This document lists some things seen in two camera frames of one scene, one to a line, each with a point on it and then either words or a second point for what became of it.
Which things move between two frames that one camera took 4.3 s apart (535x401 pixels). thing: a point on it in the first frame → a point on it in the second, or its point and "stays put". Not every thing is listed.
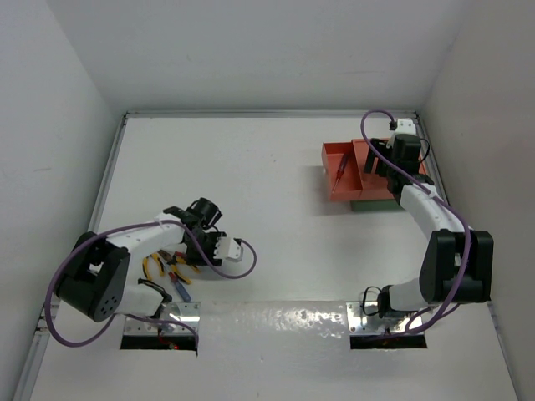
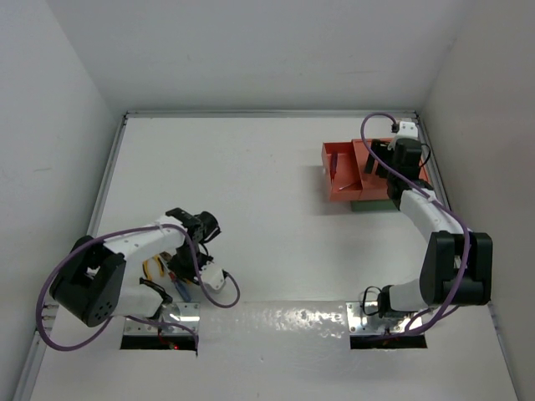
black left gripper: x=208 y=256 → x=174 y=265
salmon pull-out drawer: x=341 y=171 stays put
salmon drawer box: x=373 y=185 stays put
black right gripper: x=370 y=164 stays put
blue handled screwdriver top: x=340 y=170 → x=333 y=162
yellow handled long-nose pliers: x=146 y=267 stays put
